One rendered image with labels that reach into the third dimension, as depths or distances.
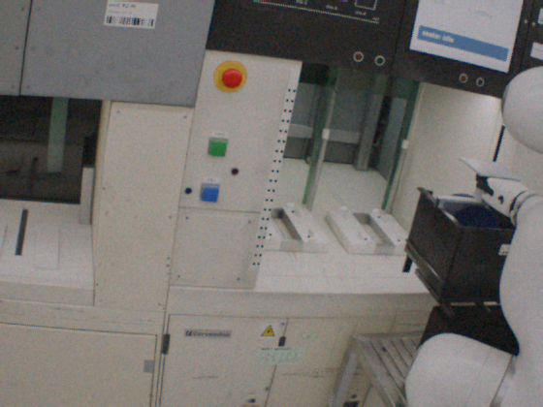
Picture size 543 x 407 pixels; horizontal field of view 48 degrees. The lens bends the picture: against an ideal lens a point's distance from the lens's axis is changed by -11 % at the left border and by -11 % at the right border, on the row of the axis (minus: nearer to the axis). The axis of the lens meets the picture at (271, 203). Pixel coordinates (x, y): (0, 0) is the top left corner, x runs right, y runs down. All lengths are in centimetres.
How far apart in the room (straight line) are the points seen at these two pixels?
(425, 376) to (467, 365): 6
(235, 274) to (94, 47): 61
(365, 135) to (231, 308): 107
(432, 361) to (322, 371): 87
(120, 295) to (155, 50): 55
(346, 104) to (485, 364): 165
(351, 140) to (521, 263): 168
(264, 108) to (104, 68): 34
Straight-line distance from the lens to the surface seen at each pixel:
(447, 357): 90
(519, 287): 85
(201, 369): 165
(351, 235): 184
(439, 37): 146
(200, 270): 149
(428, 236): 146
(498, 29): 154
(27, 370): 163
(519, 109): 81
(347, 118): 244
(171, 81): 130
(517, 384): 90
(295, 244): 174
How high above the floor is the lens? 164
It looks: 23 degrees down
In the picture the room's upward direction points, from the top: 12 degrees clockwise
